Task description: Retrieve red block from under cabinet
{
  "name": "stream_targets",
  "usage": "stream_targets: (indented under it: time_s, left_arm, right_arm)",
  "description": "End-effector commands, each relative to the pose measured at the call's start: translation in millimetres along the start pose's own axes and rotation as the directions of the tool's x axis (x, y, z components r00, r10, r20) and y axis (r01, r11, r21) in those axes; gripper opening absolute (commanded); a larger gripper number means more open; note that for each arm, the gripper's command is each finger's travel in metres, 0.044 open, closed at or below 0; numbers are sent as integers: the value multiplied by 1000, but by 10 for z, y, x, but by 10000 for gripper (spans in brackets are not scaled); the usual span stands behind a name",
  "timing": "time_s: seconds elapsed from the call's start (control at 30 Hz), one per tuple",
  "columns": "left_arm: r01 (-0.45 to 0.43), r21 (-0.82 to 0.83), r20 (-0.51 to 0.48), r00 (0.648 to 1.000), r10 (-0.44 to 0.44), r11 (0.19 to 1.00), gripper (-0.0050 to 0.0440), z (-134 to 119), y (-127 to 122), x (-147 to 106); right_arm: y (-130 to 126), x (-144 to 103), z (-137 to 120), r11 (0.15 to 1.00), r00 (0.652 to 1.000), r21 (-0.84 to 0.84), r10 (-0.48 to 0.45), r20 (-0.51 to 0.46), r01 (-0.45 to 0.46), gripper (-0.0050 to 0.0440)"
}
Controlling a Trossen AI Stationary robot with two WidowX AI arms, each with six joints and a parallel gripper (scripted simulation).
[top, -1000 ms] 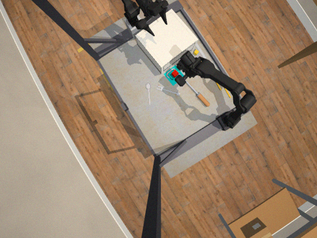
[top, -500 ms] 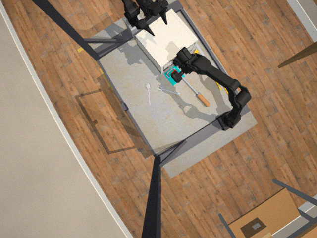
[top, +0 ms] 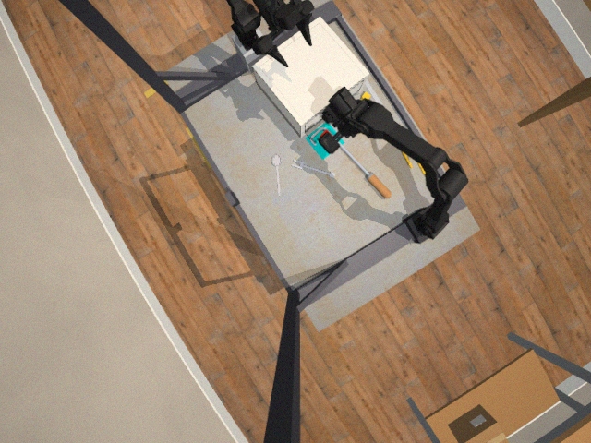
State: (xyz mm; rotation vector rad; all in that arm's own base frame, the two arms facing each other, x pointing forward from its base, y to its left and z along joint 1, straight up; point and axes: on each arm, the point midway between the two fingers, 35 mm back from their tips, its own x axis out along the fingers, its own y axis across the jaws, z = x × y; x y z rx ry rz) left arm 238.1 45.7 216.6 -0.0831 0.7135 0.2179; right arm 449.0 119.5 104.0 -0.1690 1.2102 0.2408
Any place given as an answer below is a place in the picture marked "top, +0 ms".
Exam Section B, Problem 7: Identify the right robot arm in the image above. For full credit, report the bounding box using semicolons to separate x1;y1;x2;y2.
321;86;468;240

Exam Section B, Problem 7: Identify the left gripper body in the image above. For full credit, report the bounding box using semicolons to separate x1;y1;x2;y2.
252;0;314;55

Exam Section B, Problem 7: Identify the white box-shaped cabinet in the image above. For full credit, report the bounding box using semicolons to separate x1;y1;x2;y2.
252;17;368;138

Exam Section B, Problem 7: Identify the grey spoon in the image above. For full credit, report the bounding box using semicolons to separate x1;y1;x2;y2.
272;154;282;190

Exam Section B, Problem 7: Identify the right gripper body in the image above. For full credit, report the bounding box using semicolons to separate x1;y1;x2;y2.
319;118;357;154

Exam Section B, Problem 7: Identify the grey combination wrench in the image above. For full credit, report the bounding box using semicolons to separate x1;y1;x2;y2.
293;160;335;178

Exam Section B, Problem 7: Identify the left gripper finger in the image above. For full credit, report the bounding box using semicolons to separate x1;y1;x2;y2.
265;45;289;67
296;13;312;46

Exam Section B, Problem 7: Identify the grey flat bar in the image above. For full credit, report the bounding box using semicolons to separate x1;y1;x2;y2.
365;80;383;105

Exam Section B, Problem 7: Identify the dark grey metal frame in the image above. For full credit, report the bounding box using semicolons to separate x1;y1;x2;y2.
58;0;349;443

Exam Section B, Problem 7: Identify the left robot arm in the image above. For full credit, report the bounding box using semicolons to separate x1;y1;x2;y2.
226;0;304;51

